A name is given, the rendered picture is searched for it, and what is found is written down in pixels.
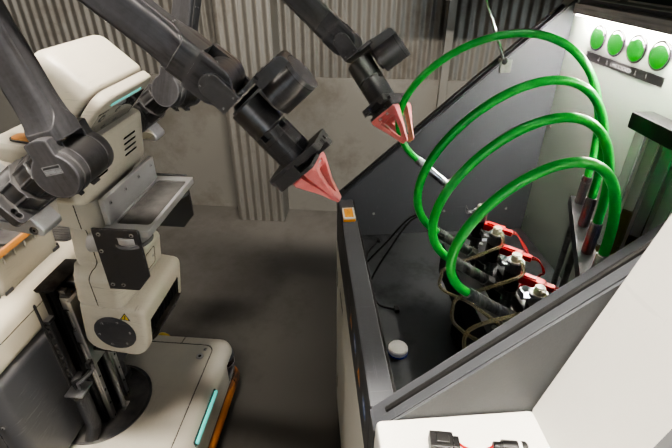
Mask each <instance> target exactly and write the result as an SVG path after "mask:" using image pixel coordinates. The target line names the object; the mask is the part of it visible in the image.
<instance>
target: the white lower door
mask: <svg viewBox="0 0 672 448"><path fill-rule="evenodd" d="M337 287H338V338H337V373H336V384H337V398H338V410H339V422H340V434H341V446H342V448H364V444H363V436H362V428H361V420H360V413H359V405H358V397H357V390H356V382H355V374H354V366H353V359H352V351H351V343H350V335H349V328H348V320H347V312H346V305H345V297H344V289H343V281H342V274H341V266H340V258H339V250H338V268H337Z"/></svg>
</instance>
